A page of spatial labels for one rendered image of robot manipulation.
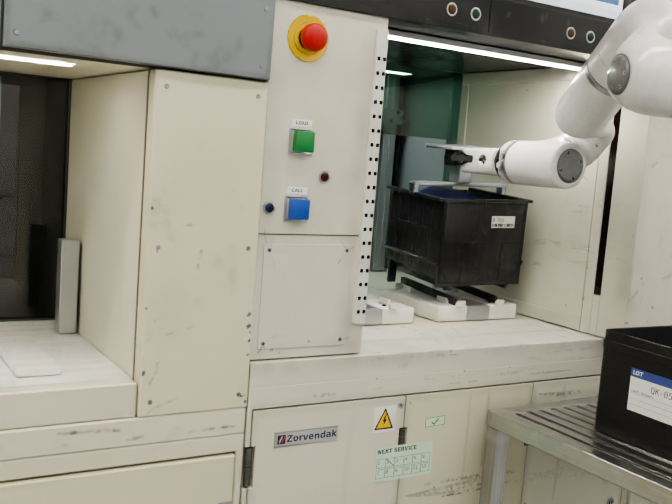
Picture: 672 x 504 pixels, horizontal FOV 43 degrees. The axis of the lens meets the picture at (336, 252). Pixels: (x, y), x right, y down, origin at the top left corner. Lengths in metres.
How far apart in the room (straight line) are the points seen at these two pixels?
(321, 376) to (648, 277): 0.71
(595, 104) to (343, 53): 0.41
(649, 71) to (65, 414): 0.88
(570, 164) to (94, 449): 0.92
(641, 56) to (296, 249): 0.55
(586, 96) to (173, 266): 0.70
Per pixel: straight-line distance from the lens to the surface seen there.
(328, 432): 1.38
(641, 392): 1.44
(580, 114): 1.45
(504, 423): 1.52
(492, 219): 1.75
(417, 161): 2.37
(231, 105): 1.21
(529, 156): 1.59
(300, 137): 1.25
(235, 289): 1.24
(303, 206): 1.26
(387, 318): 1.63
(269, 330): 1.28
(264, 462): 1.34
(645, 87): 1.16
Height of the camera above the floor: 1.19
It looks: 7 degrees down
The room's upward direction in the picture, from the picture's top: 4 degrees clockwise
